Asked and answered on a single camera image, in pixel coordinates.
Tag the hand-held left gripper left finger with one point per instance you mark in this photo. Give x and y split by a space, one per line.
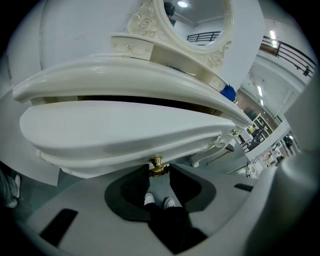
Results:
100 225

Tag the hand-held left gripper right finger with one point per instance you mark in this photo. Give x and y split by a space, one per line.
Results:
225 200

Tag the wooden drawer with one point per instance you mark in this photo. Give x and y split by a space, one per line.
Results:
112 130

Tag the cream dressing table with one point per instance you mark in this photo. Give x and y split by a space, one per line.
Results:
100 75

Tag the floral seat cushion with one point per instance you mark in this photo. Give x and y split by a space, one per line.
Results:
253 170

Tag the person's right white shoe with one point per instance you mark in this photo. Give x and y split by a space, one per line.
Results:
169 202

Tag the person's white shoe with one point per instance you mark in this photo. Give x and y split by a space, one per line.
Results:
149 198
169 202

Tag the person's left white shoe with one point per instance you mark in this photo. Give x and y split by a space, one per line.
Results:
149 198

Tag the person's black trousers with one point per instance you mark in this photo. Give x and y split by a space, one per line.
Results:
170 225

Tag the blue cloth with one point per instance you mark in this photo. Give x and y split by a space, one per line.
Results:
228 92

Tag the black balcony railing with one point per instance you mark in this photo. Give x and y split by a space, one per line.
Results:
287 49

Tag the oval white framed mirror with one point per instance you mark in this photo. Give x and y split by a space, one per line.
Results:
160 27

